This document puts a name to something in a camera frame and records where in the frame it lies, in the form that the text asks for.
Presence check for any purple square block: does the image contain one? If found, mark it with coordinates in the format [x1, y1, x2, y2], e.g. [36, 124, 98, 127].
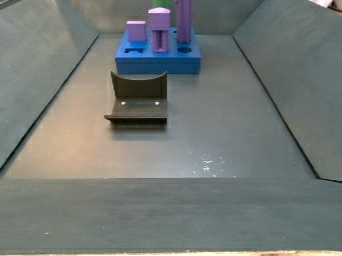
[126, 20, 146, 42]

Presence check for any purple arch-shaped peg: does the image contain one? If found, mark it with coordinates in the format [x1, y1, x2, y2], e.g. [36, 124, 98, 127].
[148, 7, 171, 52]

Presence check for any blue shape-sorting board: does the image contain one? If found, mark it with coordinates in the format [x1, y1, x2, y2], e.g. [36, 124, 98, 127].
[114, 27, 201, 74]

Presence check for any green peg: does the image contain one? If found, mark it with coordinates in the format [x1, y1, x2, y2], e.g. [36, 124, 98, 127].
[152, 0, 169, 9]

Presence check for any purple star-shaped peg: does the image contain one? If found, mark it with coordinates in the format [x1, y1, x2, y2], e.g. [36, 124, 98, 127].
[175, 0, 192, 43]

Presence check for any black curved stand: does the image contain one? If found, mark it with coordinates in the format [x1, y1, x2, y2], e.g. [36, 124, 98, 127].
[104, 73, 168, 123]

